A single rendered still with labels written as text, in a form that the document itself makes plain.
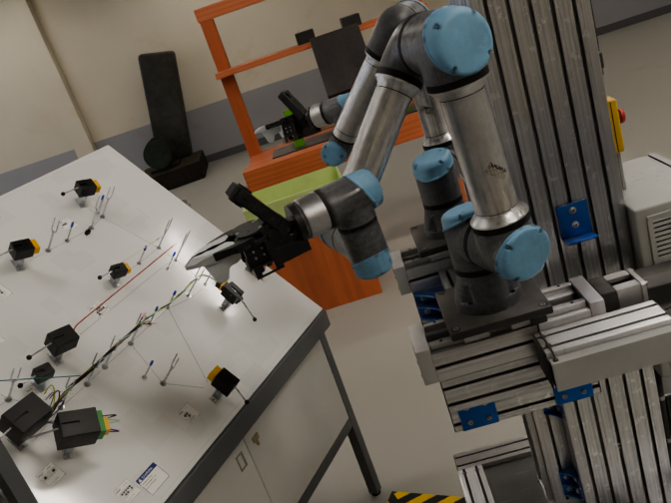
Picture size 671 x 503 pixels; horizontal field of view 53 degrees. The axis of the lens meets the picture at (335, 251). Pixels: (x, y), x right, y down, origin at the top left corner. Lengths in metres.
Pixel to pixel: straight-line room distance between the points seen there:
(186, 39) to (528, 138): 9.99
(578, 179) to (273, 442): 1.26
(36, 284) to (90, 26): 9.73
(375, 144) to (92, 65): 10.58
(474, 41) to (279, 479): 1.57
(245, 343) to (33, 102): 10.23
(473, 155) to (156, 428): 1.16
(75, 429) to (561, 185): 1.27
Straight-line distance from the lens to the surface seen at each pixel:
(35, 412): 1.75
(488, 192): 1.30
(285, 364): 2.24
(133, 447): 1.91
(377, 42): 1.87
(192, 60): 11.37
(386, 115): 1.32
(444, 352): 1.54
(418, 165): 1.92
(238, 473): 2.14
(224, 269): 1.15
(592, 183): 1.68
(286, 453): 2.33
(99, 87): 11.79
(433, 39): 1.19
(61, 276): 2.19
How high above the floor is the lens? 1.89
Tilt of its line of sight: 20 degrees down
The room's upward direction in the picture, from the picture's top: 19 degrees counter-clockwise
